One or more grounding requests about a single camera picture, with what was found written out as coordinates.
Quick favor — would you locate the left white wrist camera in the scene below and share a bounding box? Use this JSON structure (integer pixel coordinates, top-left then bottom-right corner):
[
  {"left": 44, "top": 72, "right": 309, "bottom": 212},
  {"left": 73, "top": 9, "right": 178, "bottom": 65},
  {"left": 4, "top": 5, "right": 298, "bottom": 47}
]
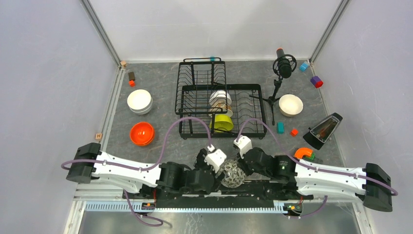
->
[{"left": 204, "top": 146, "right": 227, "bottom": 173}]

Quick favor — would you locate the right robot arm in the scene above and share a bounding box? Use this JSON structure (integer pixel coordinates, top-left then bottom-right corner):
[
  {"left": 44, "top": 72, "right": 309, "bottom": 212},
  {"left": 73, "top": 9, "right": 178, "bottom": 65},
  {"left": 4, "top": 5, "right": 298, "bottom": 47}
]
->
[{"left": 238, "top": 147, "right": 393, "bottom": 212}]

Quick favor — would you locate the black wire dish rack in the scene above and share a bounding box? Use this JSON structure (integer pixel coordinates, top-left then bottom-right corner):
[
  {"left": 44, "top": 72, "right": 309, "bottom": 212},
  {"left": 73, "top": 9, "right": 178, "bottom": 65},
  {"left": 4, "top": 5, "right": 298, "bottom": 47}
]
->
[{"left": 174, "top": 58, "right": 267, "bottom": 139}]

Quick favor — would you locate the blue block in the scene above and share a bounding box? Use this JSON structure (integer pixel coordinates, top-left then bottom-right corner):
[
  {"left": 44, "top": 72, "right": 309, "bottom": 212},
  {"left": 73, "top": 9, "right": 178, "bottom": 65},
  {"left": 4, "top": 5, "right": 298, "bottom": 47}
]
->
[{"left": 299, "top": 61, "right": 310, "bottom": 72}]

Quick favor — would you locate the purple red block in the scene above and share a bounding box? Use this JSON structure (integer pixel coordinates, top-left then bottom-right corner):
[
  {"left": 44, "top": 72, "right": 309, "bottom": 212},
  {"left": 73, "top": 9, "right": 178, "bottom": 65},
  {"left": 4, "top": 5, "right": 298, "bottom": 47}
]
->
[{"left": 310, "top": 76, "right": 323, "bottom": 88}]

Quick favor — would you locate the white bowl behind rack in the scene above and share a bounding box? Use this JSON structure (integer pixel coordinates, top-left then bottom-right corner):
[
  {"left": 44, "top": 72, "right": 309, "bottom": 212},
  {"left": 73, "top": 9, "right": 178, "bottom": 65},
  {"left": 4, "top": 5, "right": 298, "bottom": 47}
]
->
[{"left": 209, "top": 90, "right": 232, "bottom": 105}]

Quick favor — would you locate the wooden letter cube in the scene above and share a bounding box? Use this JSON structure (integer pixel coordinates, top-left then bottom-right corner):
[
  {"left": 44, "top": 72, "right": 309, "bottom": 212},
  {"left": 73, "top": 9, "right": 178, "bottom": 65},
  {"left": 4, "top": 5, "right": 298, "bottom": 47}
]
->
[{"left": 95, "top": 133, "right": 103, "bottom": 141}]

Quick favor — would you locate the beige ceramic bowl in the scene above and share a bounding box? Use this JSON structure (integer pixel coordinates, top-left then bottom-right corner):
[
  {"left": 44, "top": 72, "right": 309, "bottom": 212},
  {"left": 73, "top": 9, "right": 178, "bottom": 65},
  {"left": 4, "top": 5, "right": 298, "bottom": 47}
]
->
[{"left": 279, "top": 94, "right": 303, "bottom": 117}]

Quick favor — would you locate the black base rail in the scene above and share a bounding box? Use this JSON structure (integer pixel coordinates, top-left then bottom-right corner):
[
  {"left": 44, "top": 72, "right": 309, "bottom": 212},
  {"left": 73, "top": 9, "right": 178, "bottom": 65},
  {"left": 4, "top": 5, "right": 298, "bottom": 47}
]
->
[{"left": 122, "top": 180, "right": 314, "bottom": 208}]

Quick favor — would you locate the white bowl grey rim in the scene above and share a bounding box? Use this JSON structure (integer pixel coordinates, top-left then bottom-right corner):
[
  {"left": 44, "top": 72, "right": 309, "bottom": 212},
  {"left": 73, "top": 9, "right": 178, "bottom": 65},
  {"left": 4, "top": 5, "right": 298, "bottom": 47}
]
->
[{"left": 130, "top": 105, "right": 152, "bottom": 115}]

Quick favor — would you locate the small orange cube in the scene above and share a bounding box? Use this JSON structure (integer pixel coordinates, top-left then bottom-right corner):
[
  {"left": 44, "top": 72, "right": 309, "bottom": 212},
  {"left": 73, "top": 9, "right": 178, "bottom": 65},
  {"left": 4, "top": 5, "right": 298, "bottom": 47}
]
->
[{"left": 290, "top": 129, "right": 299, "bottom": 137}]

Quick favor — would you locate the teal block on table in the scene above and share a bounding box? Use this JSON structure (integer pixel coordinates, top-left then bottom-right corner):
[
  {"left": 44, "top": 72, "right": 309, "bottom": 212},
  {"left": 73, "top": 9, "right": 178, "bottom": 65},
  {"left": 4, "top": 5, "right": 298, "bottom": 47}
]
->
[{"left": 276, "top": 122, "right": 285, "bottom": 134}]

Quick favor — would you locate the patterned cream bowl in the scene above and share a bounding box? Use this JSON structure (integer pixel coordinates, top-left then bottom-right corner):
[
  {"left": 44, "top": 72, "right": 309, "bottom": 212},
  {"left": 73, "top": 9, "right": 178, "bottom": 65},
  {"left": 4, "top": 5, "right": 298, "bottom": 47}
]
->
[{"left": 210, "top": 101, "right": 233, "bottom": 117}]

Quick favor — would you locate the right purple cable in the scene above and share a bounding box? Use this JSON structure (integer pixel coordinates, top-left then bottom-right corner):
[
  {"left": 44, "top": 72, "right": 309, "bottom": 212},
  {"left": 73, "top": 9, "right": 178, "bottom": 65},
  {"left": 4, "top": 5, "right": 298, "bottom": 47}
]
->
[{"left": 235, "top": 118, "right": 399, "bottom": 219}]

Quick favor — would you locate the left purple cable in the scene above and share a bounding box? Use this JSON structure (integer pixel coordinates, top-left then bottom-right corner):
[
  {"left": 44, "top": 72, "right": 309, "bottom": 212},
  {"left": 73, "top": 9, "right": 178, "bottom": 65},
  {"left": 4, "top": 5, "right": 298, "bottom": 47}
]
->
[{"left": 60, "top": 117, "right": 216, "bottom": 227}]

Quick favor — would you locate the lime green bowl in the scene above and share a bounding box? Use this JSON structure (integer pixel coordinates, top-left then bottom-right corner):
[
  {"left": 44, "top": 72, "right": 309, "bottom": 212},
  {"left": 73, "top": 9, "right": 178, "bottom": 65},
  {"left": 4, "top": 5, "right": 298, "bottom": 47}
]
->
[{"left": 209, "top": 114, "right": 234, "bottom": 133}]

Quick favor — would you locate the brown block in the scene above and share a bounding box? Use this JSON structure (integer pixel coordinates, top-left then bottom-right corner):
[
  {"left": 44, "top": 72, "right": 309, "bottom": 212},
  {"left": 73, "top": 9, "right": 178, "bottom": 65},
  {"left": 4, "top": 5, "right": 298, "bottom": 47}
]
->
[{"left": 128, "top": 72, "right": 135, "bottom": 81}]

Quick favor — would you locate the orange curved block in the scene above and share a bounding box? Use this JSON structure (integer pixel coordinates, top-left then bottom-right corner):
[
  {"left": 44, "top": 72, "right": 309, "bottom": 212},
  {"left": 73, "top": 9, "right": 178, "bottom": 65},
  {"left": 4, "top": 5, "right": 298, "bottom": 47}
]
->
[{"left": 294, "top": 147, "right": 314, "bottom": 159}]

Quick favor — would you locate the black microphone on tripod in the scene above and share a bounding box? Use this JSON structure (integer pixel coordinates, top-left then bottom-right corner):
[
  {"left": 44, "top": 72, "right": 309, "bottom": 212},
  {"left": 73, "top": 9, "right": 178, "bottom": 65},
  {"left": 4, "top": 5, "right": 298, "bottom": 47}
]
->
[{"left": 250, "top": 48, "right": 297, "bottom": 126}]

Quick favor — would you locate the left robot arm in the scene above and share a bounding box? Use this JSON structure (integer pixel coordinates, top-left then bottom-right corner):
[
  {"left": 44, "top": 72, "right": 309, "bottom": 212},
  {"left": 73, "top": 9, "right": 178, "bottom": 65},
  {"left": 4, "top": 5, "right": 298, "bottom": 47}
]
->
[{"left": 62, "top": 143, "right": 227, "bottom": 199}]

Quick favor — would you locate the grey lego baseplate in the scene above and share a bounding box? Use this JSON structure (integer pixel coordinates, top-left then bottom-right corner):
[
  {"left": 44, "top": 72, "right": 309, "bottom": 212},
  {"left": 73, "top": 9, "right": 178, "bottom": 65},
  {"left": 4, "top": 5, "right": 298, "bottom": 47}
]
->
[{"left": 310, "top": 157, "right": 323, "bottom": 164}]

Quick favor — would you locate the orange bowl rack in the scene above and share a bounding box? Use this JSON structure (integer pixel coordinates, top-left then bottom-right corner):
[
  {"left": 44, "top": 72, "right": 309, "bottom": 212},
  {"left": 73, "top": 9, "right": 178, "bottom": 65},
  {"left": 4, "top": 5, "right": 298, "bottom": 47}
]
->
[{"left": 130, "top": 122, "right": 155, "bottom": 146}]

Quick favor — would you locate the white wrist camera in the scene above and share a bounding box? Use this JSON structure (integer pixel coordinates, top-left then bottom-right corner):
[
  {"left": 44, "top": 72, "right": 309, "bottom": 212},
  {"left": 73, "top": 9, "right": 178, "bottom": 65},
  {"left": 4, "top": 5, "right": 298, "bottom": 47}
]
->
[
  {"left": 204, "top": 146, "right": 227, "bottom": 173},
  {"left": 233, "top": 135, "right": 252, "bottom": 159}
]

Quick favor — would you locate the purple cable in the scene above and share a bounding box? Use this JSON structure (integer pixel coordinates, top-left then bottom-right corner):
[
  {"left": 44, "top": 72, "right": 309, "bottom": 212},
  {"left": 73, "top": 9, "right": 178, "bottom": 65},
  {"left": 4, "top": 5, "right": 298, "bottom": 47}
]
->
[
  {"left": 60, "top": 117, "right": 216, "bottom": 227},
  {"left": 235, "top": 118, "right": 399, "bottom": 219}
]

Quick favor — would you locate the green lego brick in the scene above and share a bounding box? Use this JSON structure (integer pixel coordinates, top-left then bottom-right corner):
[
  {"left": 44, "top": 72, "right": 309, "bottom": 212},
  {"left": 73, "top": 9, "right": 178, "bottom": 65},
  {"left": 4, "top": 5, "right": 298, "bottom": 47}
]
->
[{"left": 306, "top": 153, "right": 315, "bottom": 161}]

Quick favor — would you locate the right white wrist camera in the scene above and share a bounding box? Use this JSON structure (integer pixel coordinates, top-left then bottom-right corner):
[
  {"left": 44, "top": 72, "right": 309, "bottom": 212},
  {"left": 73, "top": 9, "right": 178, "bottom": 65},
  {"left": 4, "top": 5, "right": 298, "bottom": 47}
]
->
[{"left": 233, "top": 135, "right": 252, "bottom": 159}]

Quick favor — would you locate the pink floral bowl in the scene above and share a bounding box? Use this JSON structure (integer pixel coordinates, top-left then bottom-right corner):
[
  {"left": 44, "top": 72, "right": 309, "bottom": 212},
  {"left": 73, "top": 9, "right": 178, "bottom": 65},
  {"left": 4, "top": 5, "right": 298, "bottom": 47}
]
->
[{"left": 219, "top": 159, "right": 246, "bottom": 188}]

